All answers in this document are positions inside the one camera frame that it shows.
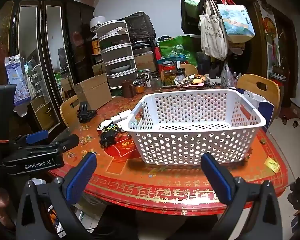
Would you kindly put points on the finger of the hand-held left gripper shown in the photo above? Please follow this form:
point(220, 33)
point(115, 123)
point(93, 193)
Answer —
point(37, 136)
point(67, 142)

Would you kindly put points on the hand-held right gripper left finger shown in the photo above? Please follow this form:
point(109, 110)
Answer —
point(81, 177)

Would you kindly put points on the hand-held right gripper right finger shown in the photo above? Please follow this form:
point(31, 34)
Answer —
point(217, 180)

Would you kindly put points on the white plug adapter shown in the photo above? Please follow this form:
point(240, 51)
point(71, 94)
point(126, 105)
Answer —
point(103, 125)

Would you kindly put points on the black adapter with yellow label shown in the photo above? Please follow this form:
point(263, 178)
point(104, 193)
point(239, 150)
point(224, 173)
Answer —
point(108, 135)

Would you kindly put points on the white perforated plastic basket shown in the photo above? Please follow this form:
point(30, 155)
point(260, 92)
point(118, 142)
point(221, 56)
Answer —
point(190, 142)

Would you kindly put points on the white charger block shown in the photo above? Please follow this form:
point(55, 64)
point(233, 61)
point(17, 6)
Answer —
point(123, 116)

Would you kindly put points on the yellow card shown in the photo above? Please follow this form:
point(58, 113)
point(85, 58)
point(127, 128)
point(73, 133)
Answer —
point(272, 164)

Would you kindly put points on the brown cardboard box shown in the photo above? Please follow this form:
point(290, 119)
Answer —
point(145, 60)
point(95, 92)

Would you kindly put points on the blue and white plastic bag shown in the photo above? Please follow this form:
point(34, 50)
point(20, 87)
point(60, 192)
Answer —
point(16, 80)

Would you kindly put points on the brown ceramic mug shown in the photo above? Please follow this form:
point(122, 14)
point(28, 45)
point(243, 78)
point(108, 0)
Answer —
point(128, 88)

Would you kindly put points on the white and blue paper bag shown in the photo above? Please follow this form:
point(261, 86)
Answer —
point(265, 107)

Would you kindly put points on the small orange jar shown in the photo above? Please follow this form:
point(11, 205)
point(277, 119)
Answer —
point(139, 88)

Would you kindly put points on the small black box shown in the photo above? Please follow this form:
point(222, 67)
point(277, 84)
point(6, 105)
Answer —
point(147, 78)

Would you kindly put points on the striped brown white cloth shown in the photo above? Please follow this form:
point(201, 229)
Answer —
point(117, 52)

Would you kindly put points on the clear plastic bag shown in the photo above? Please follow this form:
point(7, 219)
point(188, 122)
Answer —
point(226, 75)

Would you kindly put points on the black mirrored cabinet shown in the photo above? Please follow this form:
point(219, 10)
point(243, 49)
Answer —
point(41, 30)

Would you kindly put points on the clear empty glass jar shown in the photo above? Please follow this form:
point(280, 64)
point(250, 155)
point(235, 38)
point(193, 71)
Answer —
point(156, 83)

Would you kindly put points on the dark lidded glass jar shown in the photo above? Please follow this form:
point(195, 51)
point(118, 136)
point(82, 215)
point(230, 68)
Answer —
point(180, 73)

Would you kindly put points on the glass pickle jar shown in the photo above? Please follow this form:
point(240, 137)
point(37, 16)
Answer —
point(168, 73)

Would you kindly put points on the white round fan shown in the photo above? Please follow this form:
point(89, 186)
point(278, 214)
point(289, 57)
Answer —
point(97, 23)

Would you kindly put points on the black plastic bag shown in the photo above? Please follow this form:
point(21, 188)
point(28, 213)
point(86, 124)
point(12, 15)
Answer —
point(140, 27)

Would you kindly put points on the beige canvas tote bag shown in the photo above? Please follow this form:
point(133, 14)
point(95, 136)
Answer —
point(212, 37)

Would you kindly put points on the printed blue tote bag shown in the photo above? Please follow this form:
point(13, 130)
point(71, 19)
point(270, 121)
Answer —
point(236, 22)

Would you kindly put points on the black hanging bag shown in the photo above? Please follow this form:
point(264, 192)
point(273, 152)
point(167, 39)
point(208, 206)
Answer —
point(190, 17)

